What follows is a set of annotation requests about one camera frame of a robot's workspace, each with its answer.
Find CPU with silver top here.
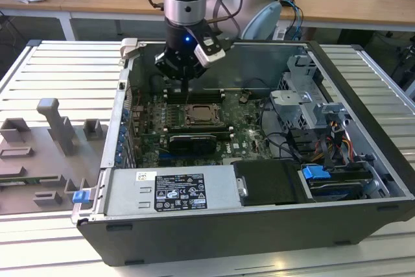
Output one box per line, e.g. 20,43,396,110
191,107,217,119

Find metal socket cover frame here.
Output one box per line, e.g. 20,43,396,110
185,103,225,126

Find RAM slot with white clips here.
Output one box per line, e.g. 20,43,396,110
167,94,226,100
167,88,225,94

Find CPU socket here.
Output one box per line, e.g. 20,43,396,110
184,102,227,128

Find black graphics card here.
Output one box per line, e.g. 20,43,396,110
167,133,217,155

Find green motherboard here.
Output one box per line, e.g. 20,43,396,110
129,90,292,169

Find silver metal drive cage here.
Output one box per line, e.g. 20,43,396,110
269,53,353,130

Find silver power supply box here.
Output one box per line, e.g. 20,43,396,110
104,163,243,217

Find black plastic shroud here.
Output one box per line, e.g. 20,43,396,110
232,159,307,207

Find blue plastic latch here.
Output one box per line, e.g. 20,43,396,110
73,190,89,206

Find grey parts rack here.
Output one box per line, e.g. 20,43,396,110
0,97,110,217

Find hard disk in blue carrier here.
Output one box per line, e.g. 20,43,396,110
301,165,374,202

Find green RAM stick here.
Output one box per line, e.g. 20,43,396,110
0,176,45,186

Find black office chair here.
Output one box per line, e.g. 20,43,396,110
387,32,415,96

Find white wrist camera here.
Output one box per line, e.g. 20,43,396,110
193,37,227,67

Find yellow red power wires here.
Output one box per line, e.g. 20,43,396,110
319,120,354,169

